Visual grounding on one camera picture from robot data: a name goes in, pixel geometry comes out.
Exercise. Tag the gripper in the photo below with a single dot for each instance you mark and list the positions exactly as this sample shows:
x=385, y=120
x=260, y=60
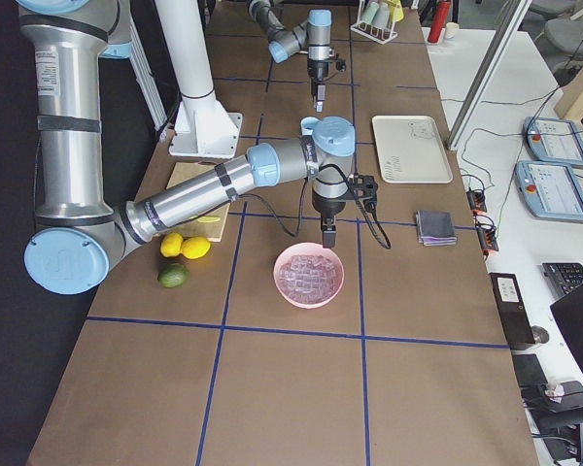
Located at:
x=327, y=207
x=317, y=73

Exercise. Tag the clear ice cubes pile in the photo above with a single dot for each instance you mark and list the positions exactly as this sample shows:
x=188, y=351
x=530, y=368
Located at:
x=308, y=280

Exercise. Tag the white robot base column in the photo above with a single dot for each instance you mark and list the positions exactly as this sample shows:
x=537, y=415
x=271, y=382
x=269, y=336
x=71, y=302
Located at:
x=203, y=128

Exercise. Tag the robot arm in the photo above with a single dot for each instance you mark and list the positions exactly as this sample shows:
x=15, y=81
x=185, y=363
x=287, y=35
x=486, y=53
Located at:
x=312, y=36
x=81, y=238

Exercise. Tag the light blue cup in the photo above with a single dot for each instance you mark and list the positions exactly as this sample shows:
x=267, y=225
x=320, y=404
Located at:
x=308, y=124

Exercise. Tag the mint green cup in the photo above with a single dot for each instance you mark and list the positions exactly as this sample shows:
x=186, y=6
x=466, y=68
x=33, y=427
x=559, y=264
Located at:
x=368, y=13

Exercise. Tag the grey cup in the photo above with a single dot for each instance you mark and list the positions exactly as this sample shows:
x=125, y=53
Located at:
x=382, y=17

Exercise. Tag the yellow cup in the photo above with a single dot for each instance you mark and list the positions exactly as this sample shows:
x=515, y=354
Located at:
x=396, y=10

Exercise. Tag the white paper cup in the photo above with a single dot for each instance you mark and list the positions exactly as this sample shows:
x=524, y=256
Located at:
x=450, y=30

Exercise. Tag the pink bowl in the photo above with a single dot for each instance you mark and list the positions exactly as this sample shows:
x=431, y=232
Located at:
x=312, y=249

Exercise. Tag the grey folded cloth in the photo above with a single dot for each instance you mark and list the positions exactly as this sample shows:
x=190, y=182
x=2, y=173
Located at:
x=435, y=228

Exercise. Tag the cream bear tray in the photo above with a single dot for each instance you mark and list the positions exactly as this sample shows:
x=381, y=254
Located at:
x=410, y=150

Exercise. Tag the wooden cutting board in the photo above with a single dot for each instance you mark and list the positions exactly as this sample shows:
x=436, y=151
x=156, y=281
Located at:
x=210, y=226

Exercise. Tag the yellow lemon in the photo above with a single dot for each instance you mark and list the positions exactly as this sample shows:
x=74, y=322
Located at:
x=171, y=245
x=195, y=247

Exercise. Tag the red bottle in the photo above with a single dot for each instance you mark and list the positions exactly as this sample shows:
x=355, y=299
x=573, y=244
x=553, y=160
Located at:
x=439, y=20

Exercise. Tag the black box with label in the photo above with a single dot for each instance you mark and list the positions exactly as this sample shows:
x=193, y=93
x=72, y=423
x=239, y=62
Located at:
x=512, y=313

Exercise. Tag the lower teach pendant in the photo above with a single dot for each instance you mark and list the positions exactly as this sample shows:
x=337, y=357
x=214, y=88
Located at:
x=550, y=190

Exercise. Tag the teach pendant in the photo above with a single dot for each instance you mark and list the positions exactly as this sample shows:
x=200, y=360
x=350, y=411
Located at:
x=550, y=190
x=554, y=140

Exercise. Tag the upper teach pendant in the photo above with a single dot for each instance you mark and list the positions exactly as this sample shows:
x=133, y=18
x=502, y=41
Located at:
x=554, y=140

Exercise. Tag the black keyboard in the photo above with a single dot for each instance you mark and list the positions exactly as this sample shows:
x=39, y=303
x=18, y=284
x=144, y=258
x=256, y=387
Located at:
x=563, y=276

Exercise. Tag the white wire cup rack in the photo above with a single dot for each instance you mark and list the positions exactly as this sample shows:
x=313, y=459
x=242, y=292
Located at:
x=381, y=37

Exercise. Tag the aluminium frame post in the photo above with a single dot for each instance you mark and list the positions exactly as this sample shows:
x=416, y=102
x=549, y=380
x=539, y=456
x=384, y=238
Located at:
x=509, y=24

